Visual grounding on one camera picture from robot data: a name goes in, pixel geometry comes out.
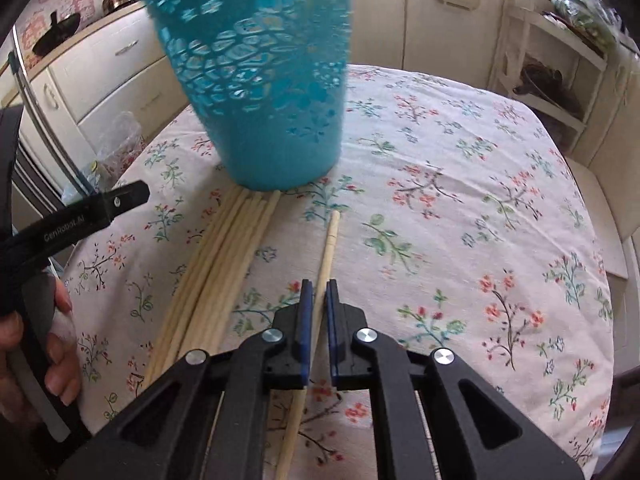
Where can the wooden chopstick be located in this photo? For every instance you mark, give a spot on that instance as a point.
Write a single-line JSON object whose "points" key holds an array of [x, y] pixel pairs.
{"points": [[327, 260]]}

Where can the floral tablecloth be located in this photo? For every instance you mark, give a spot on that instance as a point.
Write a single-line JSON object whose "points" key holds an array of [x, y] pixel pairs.
{"points": [[450, 210]]}

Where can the cream door cabinets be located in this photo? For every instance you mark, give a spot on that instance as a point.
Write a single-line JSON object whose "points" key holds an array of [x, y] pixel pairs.
{"points": [[390, 10]]}

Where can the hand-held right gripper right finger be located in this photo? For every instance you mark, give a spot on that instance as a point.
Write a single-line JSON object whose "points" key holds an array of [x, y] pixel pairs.
{"points": [[331, 330]]}

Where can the cream drawer cabinets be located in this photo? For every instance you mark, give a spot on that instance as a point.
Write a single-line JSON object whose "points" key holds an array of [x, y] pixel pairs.
{"points": [[110, 65]]}

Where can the person's left hand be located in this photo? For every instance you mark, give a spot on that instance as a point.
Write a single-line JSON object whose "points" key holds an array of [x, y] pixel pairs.
{"points": [[62, 360]]}

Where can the bag of green vegetables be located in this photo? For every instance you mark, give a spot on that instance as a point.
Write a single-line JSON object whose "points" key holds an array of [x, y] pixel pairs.
{"points": [[585, 7]]}

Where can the dark woven basket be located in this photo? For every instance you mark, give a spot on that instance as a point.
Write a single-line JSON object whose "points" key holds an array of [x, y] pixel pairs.
{"points": [[545, 85]]}

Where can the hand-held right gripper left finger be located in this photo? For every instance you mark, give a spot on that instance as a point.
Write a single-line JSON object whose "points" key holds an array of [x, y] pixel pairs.
{"points": [[306, 330]]}

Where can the white shelf rack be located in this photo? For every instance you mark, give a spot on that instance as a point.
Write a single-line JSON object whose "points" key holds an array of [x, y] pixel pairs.
{"points": [[565, 50]]}

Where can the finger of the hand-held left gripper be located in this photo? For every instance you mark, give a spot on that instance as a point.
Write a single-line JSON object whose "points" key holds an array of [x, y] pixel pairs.
{"points": [[127, 197]]}

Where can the bundle of wooden chopsticks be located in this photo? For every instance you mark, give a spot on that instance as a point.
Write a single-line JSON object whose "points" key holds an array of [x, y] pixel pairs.
{"points": [[225, 260]]}

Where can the stainless steel refrigerator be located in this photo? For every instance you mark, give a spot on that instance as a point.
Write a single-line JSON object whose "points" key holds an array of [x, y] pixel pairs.
{"points": [[35, 125]]}

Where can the clear glass jar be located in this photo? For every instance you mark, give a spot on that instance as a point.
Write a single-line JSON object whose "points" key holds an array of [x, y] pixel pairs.
{"points": [[520, 0]]}

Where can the blue perforated plastic cup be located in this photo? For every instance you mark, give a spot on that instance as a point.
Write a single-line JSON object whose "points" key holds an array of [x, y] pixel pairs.
{"points": [[260, 85]]}

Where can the tall cream cabinet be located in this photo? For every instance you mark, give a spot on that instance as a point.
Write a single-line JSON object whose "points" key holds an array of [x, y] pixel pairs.
{"points": [[617, 110]]}

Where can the black wok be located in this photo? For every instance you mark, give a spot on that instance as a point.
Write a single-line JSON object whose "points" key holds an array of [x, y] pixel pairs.
{"points": [[57, 34]]}

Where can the clear plastic bag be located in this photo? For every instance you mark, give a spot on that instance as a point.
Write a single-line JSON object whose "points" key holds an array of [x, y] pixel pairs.
{"points": [[117, 140]]}

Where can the cream wooden bench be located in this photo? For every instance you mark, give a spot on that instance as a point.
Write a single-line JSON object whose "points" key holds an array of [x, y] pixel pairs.
{"points": [[597, 210]]}

